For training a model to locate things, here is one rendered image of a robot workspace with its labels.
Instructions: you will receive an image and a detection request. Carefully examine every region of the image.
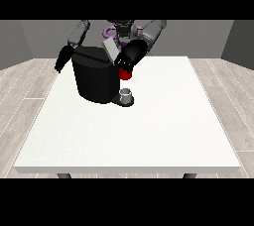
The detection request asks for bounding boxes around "red pod holder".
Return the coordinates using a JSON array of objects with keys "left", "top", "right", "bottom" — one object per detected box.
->
[{"left": 118, "top": 66, "right": 133, "bottom": 81}]

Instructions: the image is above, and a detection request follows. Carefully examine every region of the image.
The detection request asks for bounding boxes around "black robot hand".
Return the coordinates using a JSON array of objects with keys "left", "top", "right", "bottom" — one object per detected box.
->
[
  {"left": 113, "top": 39, "right": 149, "bottom": 73},
  {"left": 54, "top": 45, "right": 74, "bottom": 74}
]

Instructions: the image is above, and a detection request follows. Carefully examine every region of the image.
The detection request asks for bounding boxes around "small grey cup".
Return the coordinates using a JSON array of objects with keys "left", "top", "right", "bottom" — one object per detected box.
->
[{"left": 119, "top": 87, "right": 134, "bottom": 104}]

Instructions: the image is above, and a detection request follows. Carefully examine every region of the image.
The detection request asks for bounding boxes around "black coffee machine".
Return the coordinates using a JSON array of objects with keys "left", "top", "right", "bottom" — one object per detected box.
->
[{"left": 70, "top": 46, "right": 135, "bottom": 108}]

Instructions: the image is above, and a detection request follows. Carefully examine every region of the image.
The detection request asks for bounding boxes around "pale grey machine lid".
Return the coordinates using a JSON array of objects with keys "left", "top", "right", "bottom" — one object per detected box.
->
[{"left": 101, "top": 38, "right": 121, "bottom": 60}]

